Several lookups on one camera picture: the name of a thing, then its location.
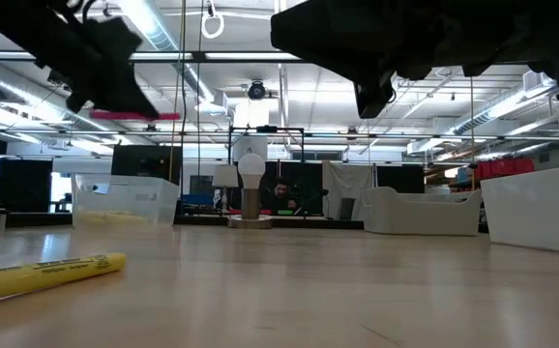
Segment black overhead camera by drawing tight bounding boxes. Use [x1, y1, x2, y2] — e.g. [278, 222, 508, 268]
[247, 79, 267, 102]

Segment white bulb on metal base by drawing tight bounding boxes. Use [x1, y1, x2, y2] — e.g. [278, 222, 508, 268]
[226, 153, 274, 230]

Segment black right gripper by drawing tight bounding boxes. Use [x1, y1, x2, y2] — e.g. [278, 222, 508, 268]
[269, 0, 455, 120]

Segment red storage bins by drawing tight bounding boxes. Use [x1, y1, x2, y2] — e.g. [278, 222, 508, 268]
[474, 158, 536, 181]

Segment yellow highlighter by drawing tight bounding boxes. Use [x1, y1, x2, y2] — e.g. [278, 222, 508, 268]
[0, 251, 128, 307]

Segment grey plastic bin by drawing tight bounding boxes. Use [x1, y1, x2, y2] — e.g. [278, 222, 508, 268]
[360, 186, 484, 238]

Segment thin black frame stand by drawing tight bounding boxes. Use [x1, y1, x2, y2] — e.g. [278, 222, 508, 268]
[227, 125, 306, 218]

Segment clear plastic bin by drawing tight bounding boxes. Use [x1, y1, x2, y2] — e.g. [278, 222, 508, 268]
[70, 172, 181, 227]

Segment white hanging sheet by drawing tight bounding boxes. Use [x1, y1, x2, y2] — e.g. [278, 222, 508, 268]
[321, 160, 376, 221]

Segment white shade table lamp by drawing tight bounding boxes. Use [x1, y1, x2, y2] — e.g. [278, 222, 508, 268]
[211, 163, 240, 217]

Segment white plastic bin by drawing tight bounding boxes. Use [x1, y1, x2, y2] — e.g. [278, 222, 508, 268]
[480, 161, 559, 256]

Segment person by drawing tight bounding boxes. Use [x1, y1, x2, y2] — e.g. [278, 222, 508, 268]
[262, 177, 306, 217]

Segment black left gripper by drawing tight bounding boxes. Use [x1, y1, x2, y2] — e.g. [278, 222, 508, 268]
[32, 9, 161, 121]

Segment white air vent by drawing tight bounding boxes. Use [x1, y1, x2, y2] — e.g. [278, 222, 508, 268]
[522, 72, 546, 92]

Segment pink highlighter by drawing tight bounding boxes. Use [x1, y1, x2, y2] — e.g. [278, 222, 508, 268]
[89, 110, 181, 122]

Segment black partition panel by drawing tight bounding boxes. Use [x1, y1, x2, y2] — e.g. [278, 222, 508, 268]
[110, 143, 184, 217]
[375, 163, 426, 194]
[0, 158, 54, 214]

